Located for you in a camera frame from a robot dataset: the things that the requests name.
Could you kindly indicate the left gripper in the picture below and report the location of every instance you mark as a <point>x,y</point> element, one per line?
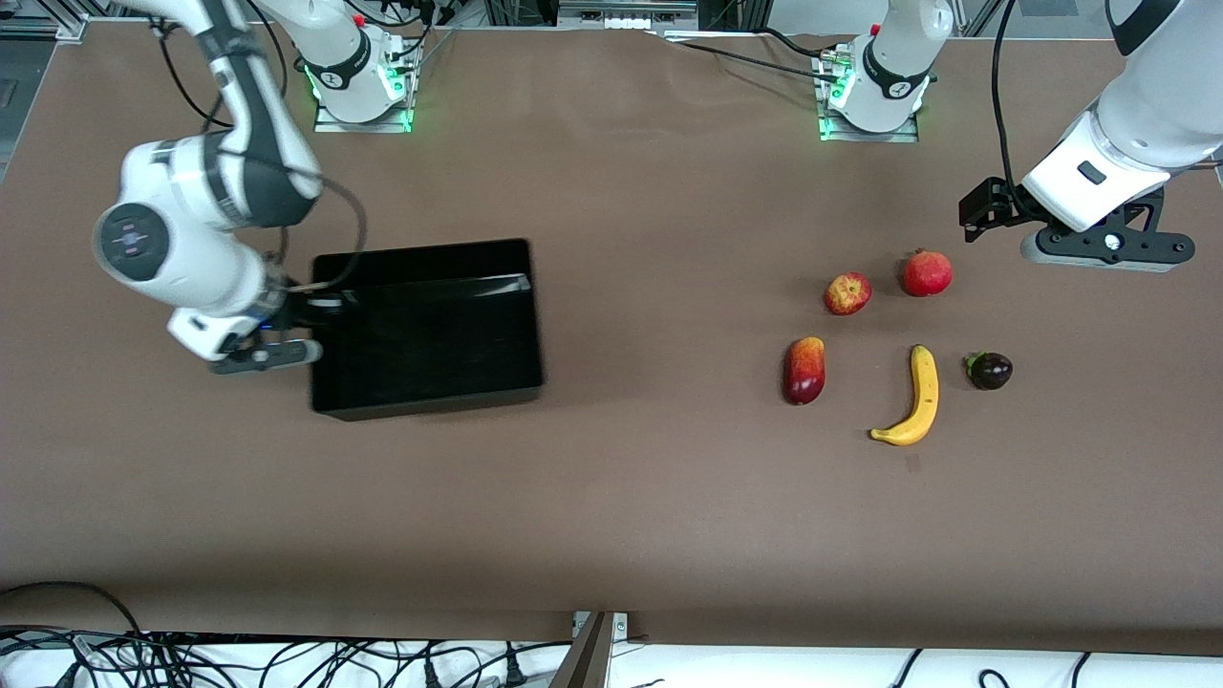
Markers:
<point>1005,202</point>

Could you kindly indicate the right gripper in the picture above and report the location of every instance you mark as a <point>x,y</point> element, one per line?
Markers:
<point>299,308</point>

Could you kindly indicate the black plastic box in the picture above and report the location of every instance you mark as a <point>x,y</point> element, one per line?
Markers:
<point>430,344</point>

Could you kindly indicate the red yellow apple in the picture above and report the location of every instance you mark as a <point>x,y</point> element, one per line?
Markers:
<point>847,293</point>

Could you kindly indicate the yellow banana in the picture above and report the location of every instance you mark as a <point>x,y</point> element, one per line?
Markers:
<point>924,397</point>

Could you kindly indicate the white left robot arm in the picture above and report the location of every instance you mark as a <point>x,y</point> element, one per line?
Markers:
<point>1166,96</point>

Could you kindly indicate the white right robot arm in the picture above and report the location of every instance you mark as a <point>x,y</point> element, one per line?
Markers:
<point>153,239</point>

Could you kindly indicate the red pomegranate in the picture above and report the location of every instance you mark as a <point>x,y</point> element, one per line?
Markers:
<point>927,273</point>

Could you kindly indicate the dark purple eggplant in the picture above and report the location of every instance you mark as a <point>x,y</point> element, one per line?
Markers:
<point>991,371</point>

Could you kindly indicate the red yellow mango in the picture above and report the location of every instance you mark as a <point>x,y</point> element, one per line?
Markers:
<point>804,371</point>

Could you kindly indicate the white socket strip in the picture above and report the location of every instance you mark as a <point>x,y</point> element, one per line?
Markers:
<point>626,19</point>

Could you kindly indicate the dark grey beam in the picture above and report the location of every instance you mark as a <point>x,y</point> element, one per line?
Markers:
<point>585,659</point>

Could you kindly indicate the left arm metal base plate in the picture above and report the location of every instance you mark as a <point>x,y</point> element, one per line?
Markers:
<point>908,136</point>

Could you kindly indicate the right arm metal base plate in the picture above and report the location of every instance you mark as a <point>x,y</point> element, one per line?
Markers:
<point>330,126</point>

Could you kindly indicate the small metal bracket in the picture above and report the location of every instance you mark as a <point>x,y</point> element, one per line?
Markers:
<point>621,626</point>

